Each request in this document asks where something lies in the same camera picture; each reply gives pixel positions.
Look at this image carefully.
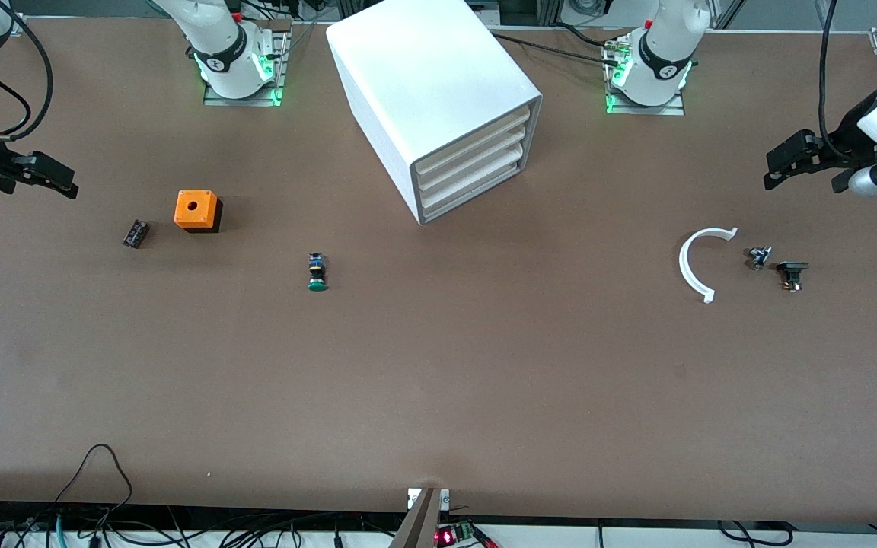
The white drawer cabinet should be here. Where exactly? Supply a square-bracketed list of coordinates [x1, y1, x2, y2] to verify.
[326, 0, 544, 226]

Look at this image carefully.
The black table cable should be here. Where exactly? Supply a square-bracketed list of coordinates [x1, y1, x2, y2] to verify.
[488, 32, 630, 62]

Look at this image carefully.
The aluminium arm base plate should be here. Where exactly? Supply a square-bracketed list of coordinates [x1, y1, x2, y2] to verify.
[203, 19, 291, 107]
[604, 34, 687, 116]

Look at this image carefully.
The black floor cable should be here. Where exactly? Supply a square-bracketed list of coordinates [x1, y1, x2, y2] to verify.
[716, 520, 789, 547]

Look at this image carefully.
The circuit board with red LED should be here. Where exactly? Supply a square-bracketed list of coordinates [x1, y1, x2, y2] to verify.
[435, 521, 496, 548]

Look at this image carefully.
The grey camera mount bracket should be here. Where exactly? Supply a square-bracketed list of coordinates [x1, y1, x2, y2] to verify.
[389, 487, 451, 548]

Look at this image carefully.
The black switch part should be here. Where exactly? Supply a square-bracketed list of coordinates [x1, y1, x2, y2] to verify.
[777, 261, 810, 293]

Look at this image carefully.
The white drawer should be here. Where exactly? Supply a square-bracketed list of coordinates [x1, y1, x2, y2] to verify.
[417, 109, 534, 189]
[420, 145, 529, 221]
[419, 127, 532, 206]

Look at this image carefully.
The thin black looped cable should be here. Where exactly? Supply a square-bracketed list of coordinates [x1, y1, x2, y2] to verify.
[53, 444, 135, 534]

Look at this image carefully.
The orange button box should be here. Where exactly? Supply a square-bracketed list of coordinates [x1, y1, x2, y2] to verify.
[174, 190, 223, 234]

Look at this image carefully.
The white semicircular bracket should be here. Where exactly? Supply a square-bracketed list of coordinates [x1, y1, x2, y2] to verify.
[678, 227, 738, 304]

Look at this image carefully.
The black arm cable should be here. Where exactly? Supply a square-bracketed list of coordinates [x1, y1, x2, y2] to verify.
[818, 0, 843, 157]
[0, 0, 55, 143]

